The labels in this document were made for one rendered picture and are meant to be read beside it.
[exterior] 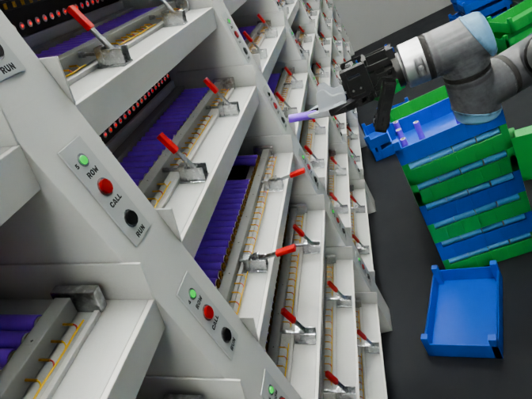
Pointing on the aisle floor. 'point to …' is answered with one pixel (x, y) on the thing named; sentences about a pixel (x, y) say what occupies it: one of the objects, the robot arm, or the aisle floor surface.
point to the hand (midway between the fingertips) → (315, 115)
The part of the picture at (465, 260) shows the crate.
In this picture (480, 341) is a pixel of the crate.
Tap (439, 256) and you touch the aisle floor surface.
